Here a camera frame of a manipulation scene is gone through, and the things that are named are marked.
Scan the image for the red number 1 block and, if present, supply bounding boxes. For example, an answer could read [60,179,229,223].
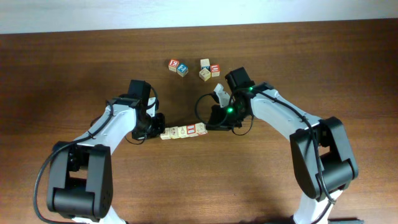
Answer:
[187,124,198,137]

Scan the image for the blue number 2 block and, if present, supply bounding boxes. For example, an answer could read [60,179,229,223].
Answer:
[177,63,188,77]

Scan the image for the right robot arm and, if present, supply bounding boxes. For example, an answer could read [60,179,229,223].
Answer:
[206,67,359,223]

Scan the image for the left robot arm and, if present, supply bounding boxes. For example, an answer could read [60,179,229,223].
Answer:
[32,80,165,223]

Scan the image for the cream picture block middle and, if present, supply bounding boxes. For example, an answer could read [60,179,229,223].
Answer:
[198,68,211,82]

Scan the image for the cream picture block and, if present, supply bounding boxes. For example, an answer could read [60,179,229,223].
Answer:
[200,58,210,70]
[198,68,211,82]

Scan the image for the red letter U block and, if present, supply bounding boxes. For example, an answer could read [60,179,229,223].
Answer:
[210,64,220,77]

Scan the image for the cream picture block top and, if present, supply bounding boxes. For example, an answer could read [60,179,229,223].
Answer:
[200,58,210,70]

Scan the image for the red number 3 block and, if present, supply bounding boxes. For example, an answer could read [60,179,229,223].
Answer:
[168,59,180,72]

